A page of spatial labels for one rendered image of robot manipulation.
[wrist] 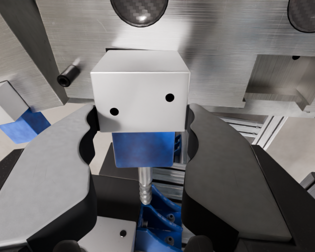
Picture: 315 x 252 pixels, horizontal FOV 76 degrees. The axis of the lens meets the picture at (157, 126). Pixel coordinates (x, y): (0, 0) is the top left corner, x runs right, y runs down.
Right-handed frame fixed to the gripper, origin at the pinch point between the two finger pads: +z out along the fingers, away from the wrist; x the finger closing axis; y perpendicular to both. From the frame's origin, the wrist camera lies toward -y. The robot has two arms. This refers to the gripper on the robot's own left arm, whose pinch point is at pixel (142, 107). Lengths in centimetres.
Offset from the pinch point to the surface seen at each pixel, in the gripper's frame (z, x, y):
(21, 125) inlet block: 10.4, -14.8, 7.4
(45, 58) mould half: 12.0, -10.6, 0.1
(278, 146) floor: 94, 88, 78
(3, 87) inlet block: 10.2, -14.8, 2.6
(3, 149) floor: 128, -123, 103
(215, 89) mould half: 4.3, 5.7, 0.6
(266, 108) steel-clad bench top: 12.9, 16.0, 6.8
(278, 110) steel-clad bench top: 12.7, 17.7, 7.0
